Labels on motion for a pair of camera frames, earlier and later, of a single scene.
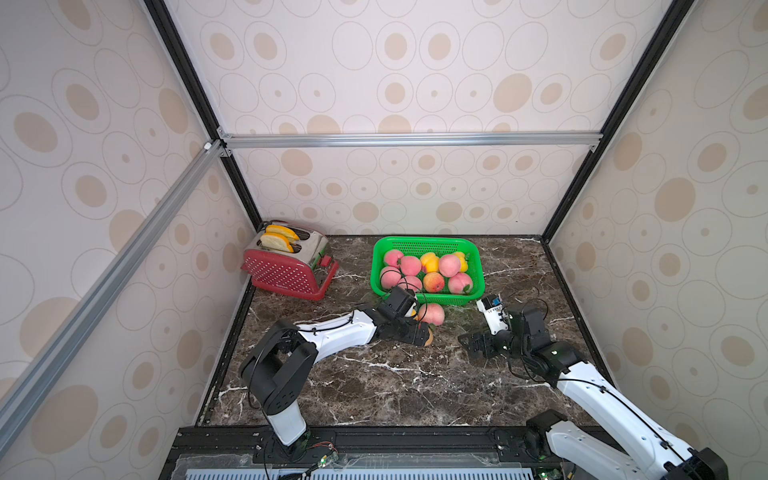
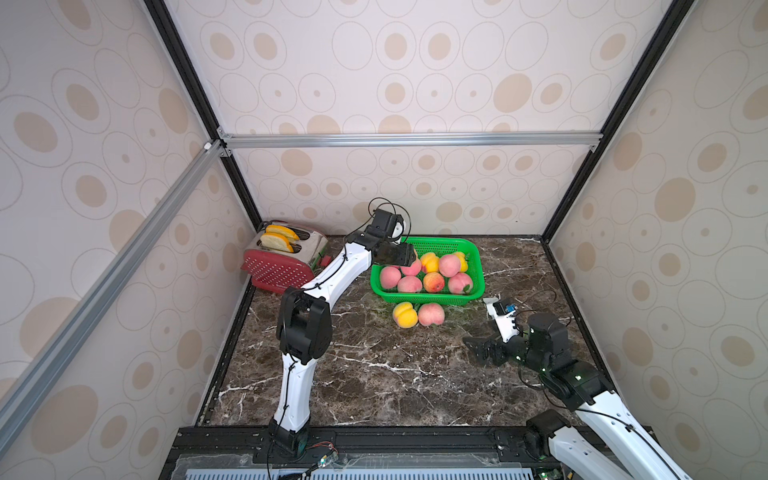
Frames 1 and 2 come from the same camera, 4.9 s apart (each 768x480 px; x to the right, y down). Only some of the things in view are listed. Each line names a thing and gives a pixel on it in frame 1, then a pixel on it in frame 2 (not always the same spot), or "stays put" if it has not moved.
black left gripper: (411, 336) -> (405, 255)
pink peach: (460, 283) stays put
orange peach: (433, 282) stays put
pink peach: (411, 282) stays put
